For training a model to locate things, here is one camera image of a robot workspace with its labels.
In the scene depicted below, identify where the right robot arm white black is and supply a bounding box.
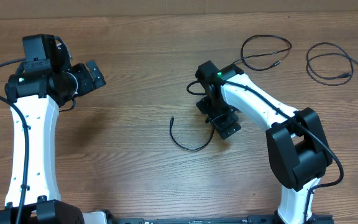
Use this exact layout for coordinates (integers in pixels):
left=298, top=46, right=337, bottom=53
left=195, top=61, right=334, bottom=223

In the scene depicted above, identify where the thin black split cable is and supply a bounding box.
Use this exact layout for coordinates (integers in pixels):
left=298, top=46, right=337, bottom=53
left=306, top=42, right=358, bottom=87

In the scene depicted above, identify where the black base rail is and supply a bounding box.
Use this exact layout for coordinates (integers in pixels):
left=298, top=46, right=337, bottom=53
left=82, top=210, right=335, bottom=224

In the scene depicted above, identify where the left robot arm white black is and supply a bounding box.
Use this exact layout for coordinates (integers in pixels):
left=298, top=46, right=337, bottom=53
left=0, top=34, right=114, bottom=223

